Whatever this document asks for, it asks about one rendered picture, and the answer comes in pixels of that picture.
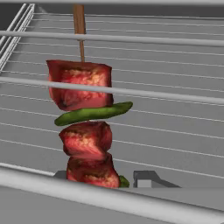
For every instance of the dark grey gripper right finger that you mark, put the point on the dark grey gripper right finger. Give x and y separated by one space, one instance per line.
145 179

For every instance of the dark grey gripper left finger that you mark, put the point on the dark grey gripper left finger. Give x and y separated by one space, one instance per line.
60 174

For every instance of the meat and pepper kebab skewer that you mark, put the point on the meat and pepper kebab skewer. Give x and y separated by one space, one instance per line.
84 140

